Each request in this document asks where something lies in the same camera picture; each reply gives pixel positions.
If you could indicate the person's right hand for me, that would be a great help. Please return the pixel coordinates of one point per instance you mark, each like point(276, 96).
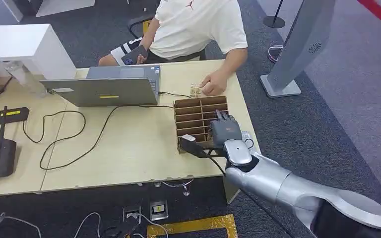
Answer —
point(142, 58)

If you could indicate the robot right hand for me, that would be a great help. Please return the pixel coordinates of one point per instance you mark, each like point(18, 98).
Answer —
point(225, 129)

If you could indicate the person's left hand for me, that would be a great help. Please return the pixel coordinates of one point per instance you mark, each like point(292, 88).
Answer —
point(215, 83)

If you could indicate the dark smartphone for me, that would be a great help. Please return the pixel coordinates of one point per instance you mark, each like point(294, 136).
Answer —
point(133, 56)

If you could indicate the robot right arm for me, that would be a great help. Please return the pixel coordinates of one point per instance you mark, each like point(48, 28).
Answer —
point(269, 184)

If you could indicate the grey card reader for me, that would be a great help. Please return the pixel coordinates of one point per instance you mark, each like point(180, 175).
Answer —
point(247, 135)

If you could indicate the wooden card box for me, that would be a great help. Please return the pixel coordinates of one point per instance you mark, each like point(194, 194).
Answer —
point(190, 115)

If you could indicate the black office chair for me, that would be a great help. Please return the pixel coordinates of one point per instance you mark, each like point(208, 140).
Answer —
point(136, 21)

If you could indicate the grey laptop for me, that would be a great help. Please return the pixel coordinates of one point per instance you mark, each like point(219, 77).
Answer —
point(111, 92)

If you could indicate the person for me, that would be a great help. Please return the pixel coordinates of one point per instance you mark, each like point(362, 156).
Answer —
point(193, 29)

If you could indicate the pale desk leg panel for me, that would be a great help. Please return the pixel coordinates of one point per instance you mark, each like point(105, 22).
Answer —
point(230, 193)

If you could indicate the black stanchion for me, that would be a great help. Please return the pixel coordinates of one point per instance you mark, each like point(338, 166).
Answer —
point(273, 21)

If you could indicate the white desk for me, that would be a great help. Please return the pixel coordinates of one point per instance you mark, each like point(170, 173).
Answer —
point(62, 6)

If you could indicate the grey kiosk stand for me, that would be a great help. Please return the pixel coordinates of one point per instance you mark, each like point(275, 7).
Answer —
point(304, 42)

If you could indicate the white cabinet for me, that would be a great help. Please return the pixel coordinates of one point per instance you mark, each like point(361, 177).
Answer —
point(23, 44)

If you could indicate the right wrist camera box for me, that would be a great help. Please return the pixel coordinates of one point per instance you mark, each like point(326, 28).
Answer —
point(190, 146)

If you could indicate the yellow floor tape frame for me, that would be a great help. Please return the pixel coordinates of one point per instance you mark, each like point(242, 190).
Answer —
point(197, 225)

